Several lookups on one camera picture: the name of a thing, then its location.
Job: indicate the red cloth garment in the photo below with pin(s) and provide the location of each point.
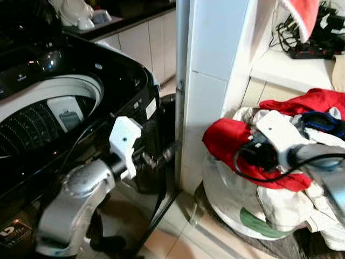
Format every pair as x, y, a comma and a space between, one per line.
223, 137

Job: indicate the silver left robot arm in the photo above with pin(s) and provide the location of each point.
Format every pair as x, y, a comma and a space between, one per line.
73, 199

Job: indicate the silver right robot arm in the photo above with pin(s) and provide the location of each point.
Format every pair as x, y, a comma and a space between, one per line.
323, 167

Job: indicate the white crumpled clothes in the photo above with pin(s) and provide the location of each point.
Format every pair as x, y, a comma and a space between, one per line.
285, 208

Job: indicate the black top-load washing machine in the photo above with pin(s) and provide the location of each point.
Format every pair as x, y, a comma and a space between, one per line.
124, 75

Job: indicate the white washer label sticker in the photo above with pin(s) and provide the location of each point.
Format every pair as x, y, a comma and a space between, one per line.
151, 108

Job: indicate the white laundry basket green mark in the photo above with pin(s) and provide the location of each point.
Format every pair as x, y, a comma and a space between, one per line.
232, 205

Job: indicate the black garment with blue trim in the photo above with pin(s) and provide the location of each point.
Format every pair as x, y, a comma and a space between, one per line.
323, 121

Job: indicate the red crumpled shirt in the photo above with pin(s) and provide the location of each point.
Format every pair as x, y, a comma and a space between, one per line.
312, 100

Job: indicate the grey drum lint filter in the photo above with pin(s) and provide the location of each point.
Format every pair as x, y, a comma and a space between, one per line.
70, 120

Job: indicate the white ledge shelf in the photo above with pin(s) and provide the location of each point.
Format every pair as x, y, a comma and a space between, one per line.
291, 70

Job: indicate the white cabinet with dark counter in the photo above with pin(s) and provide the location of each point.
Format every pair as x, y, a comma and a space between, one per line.
140, 43

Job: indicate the beige bag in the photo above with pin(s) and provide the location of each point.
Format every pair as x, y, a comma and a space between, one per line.
339, 73

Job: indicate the grey washer drum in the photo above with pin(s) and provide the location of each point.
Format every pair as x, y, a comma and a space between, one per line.
32, 116

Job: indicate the red and white hanging towel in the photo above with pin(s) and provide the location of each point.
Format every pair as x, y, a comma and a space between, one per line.
303, 16

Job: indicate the white appliance on counter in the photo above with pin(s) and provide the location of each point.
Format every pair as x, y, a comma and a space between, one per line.
73, 13

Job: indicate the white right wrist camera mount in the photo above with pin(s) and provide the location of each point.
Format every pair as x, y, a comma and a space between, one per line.
280, 135

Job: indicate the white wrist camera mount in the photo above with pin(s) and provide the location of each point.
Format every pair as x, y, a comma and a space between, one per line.
280, 135
125, 137

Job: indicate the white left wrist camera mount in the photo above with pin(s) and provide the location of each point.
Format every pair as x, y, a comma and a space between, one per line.
125, 137

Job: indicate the grey metal door frame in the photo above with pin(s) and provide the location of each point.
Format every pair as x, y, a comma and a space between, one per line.
182, 65

